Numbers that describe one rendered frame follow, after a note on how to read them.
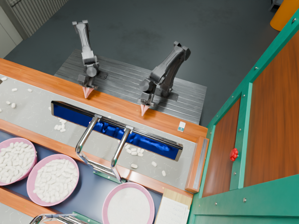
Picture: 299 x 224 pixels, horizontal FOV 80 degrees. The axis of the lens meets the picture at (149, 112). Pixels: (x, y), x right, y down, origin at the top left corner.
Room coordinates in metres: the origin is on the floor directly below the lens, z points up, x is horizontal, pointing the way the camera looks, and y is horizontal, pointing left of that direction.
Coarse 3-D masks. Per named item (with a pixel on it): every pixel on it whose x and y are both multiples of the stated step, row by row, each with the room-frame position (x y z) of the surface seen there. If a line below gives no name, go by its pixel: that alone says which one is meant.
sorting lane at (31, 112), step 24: (0, 96) 0.61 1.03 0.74; (24, 96) 0.63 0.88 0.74; (48, 96) 0.65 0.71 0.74; (24, 120) 0.45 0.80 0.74; (48, 120) 0.47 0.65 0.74; (120, 120) 0.52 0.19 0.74; (72, 144) 0.33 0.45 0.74; (96, 144) 0.34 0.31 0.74; (192, 144) 0.41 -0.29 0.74; (144, 168) 0.23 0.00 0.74; (168, 168) 0.24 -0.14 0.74; (192, 192) 0.13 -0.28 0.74
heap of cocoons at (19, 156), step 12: (12, 144) 0.29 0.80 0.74; (24, 144) 0.30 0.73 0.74; (0, 156) 0.22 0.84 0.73; (12, 156) 0.22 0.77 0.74; (24, 156) 0.23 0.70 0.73; (0, 168) 0.15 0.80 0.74; (12, 168) 0.16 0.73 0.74; (24, 168) 0.16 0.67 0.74; (0, 180) 0.09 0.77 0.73; (12, 180) 0.09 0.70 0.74
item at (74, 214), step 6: (36, 216) -0.04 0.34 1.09; (42, 216) -0.04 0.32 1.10; (48, 216) -0.04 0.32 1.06; (54, 216) -0.04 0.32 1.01; (60, 216) -0.04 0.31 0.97; (66, 216) -0.04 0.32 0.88; (72, 216) -0.04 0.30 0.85; (78, 216) -0.04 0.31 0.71; (84, 216) -0.04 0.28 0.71; (30, 222) -0.06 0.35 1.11; (36, 222) -0.05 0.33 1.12; (66, 222) -0.06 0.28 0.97; (72, 222) -0.05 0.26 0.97; (78, 222) -0.06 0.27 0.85; (84, 222) -0.06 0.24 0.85; (90, 222) -0.06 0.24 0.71; (96, 222) -0.06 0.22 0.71
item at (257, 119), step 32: (288, 32) 0.50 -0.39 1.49; (256, 64) 0.54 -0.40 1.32; (288, 64) 0.39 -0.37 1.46; (256, 96) 0.39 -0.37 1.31; (288, 96) 0.29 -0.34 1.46; (224, 128) 0.39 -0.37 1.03; (256, 128) 0.26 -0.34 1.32; (288, 128) 0.20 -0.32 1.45; (224, 160) 0.22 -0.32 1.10; (256, 160) 0.15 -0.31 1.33; (288, 160) 0.12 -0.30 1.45; (224, 192) 0.08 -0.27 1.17; (256, 192) 0.07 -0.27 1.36; (288, 192) 0.06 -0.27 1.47
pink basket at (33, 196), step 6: (48, 156) 0.23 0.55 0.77; (54, 156) 0.24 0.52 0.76; (60, 156) 0.25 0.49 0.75; (66, 156) 0.25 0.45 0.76; (42, 162) 0.20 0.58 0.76; (48, 162) 0.21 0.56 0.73; (72, 162) 0.22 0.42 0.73; (36, 168) 0.17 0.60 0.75; (30, 174) 0.13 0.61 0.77; (36, 174) 0.14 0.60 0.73; (78, 174) 0.16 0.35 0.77; (30, 180) 0.10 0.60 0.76; (30, 186) 0.07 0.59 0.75; (30, 192) 0.04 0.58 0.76; (30, 198) 0.02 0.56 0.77; (36, 198) 0.02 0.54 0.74; (66, 198) 0.03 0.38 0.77; (42, 204) 0.00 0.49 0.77; (48, 204) 0.00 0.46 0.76; (54, 204) 0.00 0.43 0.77
